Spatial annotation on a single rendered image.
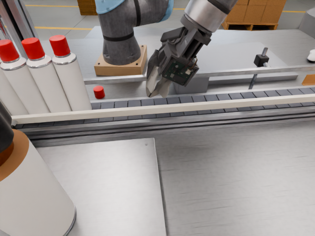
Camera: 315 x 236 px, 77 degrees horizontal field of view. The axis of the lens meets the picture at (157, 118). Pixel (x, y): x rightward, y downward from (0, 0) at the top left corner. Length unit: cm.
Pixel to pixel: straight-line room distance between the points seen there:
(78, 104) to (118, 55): 30
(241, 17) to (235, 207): 347
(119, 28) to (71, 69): 31
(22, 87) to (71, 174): 22
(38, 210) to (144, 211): 17
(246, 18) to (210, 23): 340
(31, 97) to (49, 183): 28
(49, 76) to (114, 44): 33
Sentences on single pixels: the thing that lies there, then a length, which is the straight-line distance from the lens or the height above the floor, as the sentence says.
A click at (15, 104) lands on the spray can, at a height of 94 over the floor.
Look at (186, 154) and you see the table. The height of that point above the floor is 83.
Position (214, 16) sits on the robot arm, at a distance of 42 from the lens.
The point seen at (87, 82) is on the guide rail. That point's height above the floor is 96.
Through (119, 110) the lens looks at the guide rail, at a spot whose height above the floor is 92.
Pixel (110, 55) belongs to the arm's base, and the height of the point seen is 91.
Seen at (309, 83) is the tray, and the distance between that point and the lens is 93.
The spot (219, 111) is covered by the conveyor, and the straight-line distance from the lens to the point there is 58.
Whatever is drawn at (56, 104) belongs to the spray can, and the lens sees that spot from 55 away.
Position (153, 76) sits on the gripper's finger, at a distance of 49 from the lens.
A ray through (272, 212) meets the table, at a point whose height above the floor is 83.
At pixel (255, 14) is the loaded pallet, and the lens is 384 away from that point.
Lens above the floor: 125
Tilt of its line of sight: 44 degrees down
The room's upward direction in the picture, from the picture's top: straight up
